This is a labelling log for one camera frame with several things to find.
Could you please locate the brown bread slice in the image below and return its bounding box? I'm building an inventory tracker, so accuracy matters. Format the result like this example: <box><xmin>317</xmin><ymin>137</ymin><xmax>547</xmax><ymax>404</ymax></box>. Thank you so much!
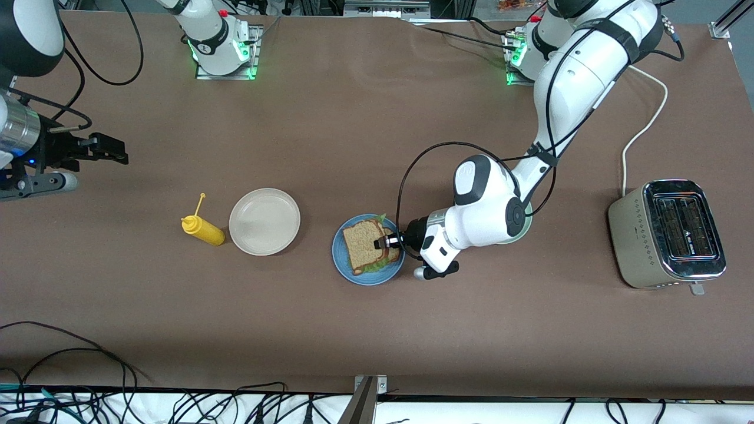
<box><xmin>342</xmin><ymin>220</ymin><xmax>394</xmax><ymax>273</ymax></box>
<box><xmin>352</xmin><ymin>230</ymin><xmax>403</xmax><ymax>276</ymax></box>

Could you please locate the green lettuce leaf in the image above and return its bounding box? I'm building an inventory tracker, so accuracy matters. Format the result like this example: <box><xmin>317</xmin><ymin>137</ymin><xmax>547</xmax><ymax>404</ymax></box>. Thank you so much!
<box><xmin>356</xmin><ymin>213</ymin><xmax>401</xmax><ymax>274</ymax></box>

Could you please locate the yellow mustard squeeze bottle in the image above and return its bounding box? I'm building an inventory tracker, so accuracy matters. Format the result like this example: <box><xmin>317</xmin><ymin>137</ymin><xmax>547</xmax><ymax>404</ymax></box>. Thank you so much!
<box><xmin>181</xmin><ymin>192</ymin><xmax>226</xmax><ymax>247</ymax></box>

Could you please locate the blue plate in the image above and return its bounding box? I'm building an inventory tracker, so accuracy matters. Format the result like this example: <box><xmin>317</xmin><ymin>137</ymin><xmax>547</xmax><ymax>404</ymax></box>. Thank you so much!
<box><xmin>332</xmin><ymin>214</ymin><xmax>406</xmax><ymax>286</ymax></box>

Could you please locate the pale green plate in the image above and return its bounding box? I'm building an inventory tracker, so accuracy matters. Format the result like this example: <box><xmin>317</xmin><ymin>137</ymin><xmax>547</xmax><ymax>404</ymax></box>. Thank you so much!
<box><xmin>498</xmin><ymin>200</ymin><xmax>534</xmax><ymax>245</ymax></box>

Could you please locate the beige plate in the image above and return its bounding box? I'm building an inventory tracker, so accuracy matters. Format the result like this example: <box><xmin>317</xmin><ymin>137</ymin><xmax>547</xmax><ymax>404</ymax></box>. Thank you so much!
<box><xmin>229</xmin><ymin>188</ymin><xmax>301</xmax><ymax>256</ymax></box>

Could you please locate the beige chrome toaster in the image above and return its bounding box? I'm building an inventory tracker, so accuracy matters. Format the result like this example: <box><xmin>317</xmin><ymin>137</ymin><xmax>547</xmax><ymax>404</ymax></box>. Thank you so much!
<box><xmin>607</xmin><ymin>180</ymin><xmax>727</xmax><ymax>295</ymax></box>

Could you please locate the grey power strip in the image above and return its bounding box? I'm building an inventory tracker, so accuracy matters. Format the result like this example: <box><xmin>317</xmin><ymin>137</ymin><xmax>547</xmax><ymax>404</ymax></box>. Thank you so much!
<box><xmin>343</xmin><ymin>0</ymin><xmax>432</xmax><ymax>19</ymax></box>

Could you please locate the aluminium profile post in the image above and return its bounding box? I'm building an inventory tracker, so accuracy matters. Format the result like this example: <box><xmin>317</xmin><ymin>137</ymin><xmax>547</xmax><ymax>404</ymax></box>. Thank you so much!
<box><xmin>339</xmin><ymin>375</ymin><xmax>388</xmax><ymax>424</ymax></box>

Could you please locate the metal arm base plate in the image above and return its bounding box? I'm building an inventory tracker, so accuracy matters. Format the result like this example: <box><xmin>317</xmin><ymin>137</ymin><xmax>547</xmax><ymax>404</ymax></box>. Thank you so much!
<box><xmin>194</xmin><ymin>25</ymin><xmax>263</xmax><ymax>80</ymax></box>
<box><xmin>504</xmin><ymin>32</ymin><xmax>538</xmax><ymax>86</ymax></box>

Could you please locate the thin black loose cable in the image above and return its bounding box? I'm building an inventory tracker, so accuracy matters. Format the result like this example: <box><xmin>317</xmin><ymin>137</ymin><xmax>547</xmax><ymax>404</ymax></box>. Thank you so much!
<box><xmin>0</xmin><ymin>321</ymin><xmax>148</xmax><ymax>389</ymax></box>

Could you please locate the black base power cable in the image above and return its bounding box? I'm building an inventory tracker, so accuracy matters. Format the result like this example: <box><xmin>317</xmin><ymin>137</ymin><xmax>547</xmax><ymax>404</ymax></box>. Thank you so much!
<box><xmin>409</xmin><ymin>16</ymin><xmax>519</xmax><ymax>51</ymax></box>

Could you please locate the white toaster power cable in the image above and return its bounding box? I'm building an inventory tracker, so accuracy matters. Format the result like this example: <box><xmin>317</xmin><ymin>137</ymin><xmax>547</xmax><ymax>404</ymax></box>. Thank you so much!
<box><xmin>621</xmin><ymin>65</ymin><xmax>669</xmax><ymax>198</ymax></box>

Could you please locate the aluminium corner bracket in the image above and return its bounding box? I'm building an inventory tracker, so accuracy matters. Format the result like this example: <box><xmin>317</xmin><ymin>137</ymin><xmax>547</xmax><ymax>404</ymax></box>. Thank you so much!
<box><xmin>709</xmin><ymin>0</ymin><xmax>754</xmax><ymax>41</ymax></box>

